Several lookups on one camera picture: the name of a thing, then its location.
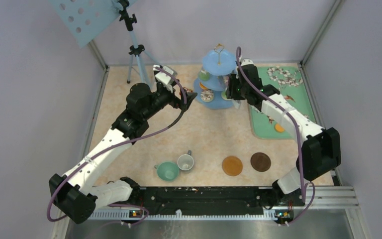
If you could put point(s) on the white grey teacup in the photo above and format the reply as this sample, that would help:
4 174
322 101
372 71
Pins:
186 161

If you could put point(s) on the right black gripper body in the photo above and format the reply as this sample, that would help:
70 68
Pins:
236 90

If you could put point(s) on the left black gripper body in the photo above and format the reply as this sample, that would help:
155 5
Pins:
161 97

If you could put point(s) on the red owl toy block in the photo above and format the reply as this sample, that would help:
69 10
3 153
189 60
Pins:
188 90

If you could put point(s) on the dark brown saucer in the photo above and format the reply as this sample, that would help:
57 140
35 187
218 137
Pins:
260 162

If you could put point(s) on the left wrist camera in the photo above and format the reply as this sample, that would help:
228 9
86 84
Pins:
161 76

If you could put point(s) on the light blue tripod stand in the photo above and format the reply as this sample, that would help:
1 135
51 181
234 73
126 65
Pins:
136 62

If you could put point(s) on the blue perforated board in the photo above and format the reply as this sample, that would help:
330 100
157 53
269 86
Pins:
86 19

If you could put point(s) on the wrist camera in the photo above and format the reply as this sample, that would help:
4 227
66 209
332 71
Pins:
161 76
244 62

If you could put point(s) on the orange glazed donut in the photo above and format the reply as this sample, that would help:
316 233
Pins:
202 86

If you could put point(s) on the green teacup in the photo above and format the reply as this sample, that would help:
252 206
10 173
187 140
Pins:
167 171

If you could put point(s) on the orange saucer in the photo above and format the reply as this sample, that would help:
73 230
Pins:
232 166

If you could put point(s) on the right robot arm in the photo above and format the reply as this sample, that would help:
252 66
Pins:
318 147

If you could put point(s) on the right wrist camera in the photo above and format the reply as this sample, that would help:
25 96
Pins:
244 62

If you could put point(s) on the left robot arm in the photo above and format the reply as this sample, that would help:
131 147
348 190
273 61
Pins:
74 193

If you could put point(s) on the green dome cake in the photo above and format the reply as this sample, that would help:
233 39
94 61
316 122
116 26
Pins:
204 75

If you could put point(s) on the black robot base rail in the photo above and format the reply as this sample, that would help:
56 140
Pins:
213 201

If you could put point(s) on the white chocolate drizzle donut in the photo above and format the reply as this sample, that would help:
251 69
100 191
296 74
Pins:
207 95

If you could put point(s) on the blue three-tier cake stand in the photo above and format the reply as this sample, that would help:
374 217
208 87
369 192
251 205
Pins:
220 63

